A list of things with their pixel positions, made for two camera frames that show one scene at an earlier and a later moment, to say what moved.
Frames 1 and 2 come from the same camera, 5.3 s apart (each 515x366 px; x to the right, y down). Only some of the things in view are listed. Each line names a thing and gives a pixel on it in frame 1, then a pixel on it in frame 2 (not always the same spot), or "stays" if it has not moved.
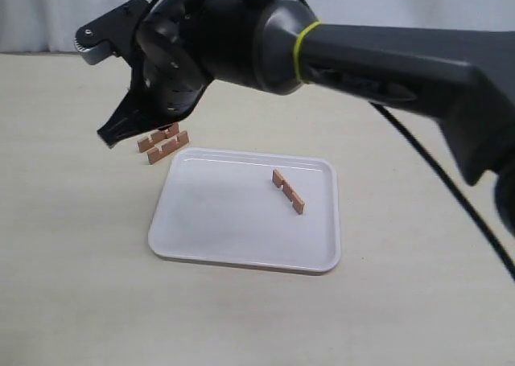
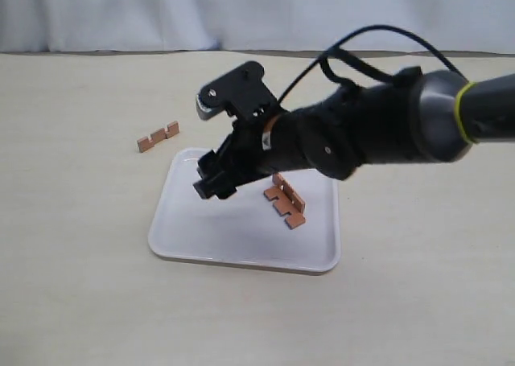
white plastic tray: (220, 207) stays
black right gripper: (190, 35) → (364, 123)
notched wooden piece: (162, 136) stays
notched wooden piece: (154, 155) → (288, 201)
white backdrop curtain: (39, 14) stays
